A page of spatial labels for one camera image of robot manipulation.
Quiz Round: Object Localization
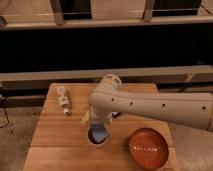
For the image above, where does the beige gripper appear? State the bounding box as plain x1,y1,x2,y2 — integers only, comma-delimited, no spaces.
81,108,112,126

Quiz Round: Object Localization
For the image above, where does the wooden shelf rail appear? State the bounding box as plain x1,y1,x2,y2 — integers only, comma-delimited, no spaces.
0,0,213,32

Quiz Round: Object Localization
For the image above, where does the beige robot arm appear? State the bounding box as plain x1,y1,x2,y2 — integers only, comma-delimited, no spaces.
82,74,213,132

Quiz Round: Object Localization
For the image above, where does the white ceramic cup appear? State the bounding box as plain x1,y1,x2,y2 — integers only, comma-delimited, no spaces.
87,127,109,145

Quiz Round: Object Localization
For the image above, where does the red orange bowl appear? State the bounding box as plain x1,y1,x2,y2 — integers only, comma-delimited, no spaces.
128,128,169,170

